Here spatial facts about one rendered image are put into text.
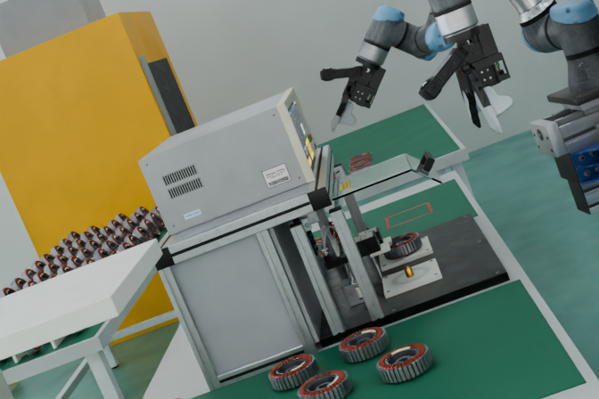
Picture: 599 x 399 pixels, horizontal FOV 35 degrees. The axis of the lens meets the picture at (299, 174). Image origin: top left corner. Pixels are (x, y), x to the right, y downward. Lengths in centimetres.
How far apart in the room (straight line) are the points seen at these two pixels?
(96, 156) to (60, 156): 23
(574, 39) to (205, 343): 124
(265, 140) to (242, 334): 47
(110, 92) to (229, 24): 196
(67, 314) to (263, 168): 92
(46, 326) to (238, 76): 630
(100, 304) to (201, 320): 82
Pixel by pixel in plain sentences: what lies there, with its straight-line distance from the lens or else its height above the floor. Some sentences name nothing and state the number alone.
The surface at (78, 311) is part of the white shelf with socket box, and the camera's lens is 152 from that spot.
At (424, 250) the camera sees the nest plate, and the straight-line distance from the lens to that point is 263.
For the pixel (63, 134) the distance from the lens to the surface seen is 614.
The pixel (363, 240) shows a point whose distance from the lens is 240.
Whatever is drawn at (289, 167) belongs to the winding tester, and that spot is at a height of 117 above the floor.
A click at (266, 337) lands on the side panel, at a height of 82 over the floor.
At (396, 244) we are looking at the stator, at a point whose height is 81.
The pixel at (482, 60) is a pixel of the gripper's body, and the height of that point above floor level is 129.
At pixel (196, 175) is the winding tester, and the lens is 234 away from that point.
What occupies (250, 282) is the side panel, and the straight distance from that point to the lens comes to 226.
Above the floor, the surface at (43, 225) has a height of 90.
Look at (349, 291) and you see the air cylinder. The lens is 243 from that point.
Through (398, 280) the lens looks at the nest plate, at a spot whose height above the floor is 78.
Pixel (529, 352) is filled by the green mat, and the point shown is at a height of 75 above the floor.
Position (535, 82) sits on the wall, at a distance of 786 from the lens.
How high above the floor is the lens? 148
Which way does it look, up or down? 8 degrees down
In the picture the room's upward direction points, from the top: 22 degrees counter-clockwise
